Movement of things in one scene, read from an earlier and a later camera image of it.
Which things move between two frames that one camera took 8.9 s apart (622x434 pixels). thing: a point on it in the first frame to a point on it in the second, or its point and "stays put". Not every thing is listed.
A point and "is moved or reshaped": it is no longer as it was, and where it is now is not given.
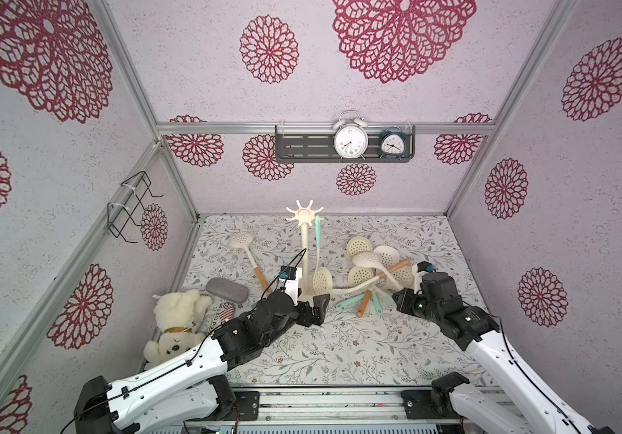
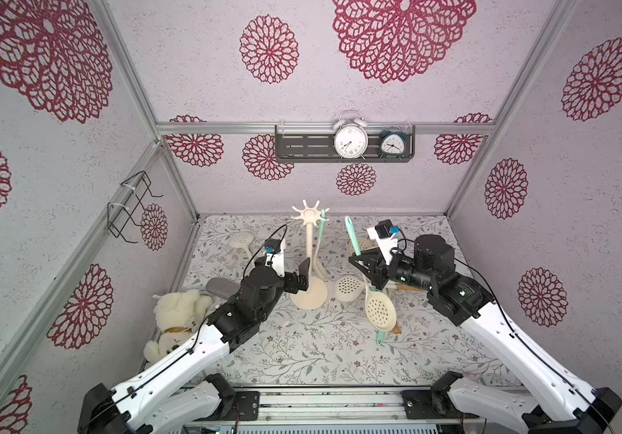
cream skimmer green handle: x=358 y=275 to x=380 y=306
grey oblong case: x=224 y=288 stays put
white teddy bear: x=176 y=316 stays put
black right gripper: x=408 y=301 to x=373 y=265
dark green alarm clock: x=392 y=144 stays put
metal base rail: x=332 y=410 stays put
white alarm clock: x=351 y=136 stays put
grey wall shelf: x=316 y=144 stays put
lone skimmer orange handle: x=243 y=240 stays put
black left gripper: x=307 y=319 to x=294 y=286
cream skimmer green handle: x=322 y=281 is moved or reshaped
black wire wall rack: x=118 y=215 stays put
